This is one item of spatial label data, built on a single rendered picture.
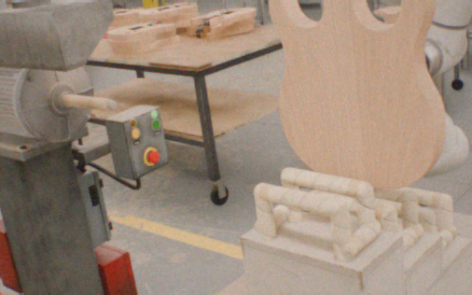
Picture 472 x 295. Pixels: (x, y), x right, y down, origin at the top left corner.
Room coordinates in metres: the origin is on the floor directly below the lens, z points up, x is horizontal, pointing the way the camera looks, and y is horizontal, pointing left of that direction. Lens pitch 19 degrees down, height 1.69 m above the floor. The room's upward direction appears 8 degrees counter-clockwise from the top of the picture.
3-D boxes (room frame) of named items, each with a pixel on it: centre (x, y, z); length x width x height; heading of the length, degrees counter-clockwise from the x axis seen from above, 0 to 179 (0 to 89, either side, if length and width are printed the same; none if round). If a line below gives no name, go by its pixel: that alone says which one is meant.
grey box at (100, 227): (2.15, 0.58, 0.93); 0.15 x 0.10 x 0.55; 48
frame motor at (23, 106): (1.99, 0.63, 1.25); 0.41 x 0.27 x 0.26; 48
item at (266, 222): (1.14, -0.03, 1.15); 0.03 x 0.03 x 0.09
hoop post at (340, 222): (1.02, -0.15, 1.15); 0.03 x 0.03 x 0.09
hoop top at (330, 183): (1.14, -0.14, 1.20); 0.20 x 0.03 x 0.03; 47
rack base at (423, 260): (1.23, -0.22, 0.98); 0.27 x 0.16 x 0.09; 48
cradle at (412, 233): (1.16, -0.29, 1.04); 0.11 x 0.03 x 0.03; 138
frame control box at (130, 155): (2.11, 0.41, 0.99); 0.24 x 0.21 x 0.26; 48
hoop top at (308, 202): (1.08, -0.09, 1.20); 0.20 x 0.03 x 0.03; 47
